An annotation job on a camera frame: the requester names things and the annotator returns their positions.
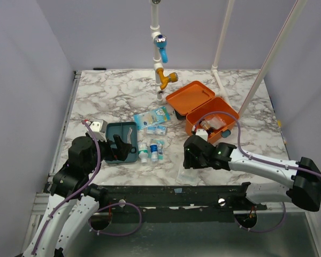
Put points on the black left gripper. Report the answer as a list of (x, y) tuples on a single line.
[(115, 153)]

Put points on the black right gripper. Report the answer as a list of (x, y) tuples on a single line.
[(190, 156)]

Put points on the white gauze pad packet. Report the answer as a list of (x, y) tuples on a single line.
[(187, 176)]

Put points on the brown medicine bottle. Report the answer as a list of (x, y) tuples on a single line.
[(208, 126)]

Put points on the blue-labelled bandage roll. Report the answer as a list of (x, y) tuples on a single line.
[(154, 152)]

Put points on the clear gauze strip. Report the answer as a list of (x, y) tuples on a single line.
[(216, 122)]

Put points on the orange medicine kit box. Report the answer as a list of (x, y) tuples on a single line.
[(195, 101)]

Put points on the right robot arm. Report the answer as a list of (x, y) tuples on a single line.
[(298, 182)]

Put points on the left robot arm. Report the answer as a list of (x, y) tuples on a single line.
[(73, 197)]

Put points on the teal divided tray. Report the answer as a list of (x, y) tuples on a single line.
[(121, 129)]

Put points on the white bottle green label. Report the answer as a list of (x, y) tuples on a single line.
[(143, 152)]

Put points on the teal box latch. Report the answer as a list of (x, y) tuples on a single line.
[(225, 134)]

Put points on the blue cotton swab bag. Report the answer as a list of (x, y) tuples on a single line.
[(151, 118)]

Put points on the small band-aid packet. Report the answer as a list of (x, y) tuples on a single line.
[(160, 149)]

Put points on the blue white wipe packet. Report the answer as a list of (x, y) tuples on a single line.
[(156, 130)]

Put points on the yellow faucet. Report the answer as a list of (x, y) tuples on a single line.
[(165, 80)]

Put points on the blue faucet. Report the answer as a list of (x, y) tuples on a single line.
[(160, 42)]

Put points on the black-handled bandage scissors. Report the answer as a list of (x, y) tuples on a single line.
[(132, 139)]

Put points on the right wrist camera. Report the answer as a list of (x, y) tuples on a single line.
[(202, 133)]

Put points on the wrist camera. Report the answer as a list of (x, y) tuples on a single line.
[(202, 133), (98, 128)]

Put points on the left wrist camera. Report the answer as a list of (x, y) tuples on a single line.
[(98, 128)]

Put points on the white PVC pipe frame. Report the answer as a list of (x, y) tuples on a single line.
[(206, 38)]

